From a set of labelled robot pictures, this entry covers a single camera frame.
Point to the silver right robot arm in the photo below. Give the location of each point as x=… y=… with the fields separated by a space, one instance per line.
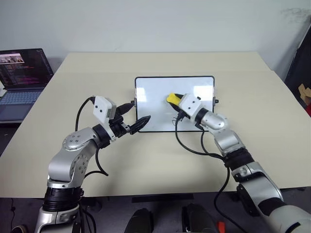
x=252 y=174

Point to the yellow eraser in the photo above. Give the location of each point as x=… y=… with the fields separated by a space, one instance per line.
x=172 y=98

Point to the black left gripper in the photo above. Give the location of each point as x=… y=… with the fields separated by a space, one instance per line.
x=118 y=127

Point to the open grey laptop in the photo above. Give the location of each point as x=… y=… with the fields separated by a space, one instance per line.
x=22 y=72

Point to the brown rimmed round object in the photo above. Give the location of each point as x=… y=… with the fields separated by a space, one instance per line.
x=19 y=229

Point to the black under-table bar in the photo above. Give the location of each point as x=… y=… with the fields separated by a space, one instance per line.
x=162 y=199

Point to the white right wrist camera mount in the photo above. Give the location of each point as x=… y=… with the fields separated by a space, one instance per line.
x=190 y=104

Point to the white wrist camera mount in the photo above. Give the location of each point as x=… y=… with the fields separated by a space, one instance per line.
x=190 y=104
x=102 y=109

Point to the small red object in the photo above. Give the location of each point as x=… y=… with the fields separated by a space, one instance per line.
x=220 y=226

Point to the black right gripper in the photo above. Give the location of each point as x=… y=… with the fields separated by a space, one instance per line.
x=182 y=115

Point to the dark rounded shape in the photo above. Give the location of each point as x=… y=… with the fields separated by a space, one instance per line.
x=141 y=221
x=198 y=218

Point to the brown cardboard piece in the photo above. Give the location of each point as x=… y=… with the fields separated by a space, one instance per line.
x=305 y=93

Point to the black framed whiteboard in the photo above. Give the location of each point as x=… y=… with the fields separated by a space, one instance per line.
x=150 y=97

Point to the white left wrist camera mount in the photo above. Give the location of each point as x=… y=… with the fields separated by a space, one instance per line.
x=102 y=109

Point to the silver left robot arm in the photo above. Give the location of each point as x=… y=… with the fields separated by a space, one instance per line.
x=73 y=155

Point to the black standing panel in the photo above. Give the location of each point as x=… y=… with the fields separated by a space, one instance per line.
x=298 y=58

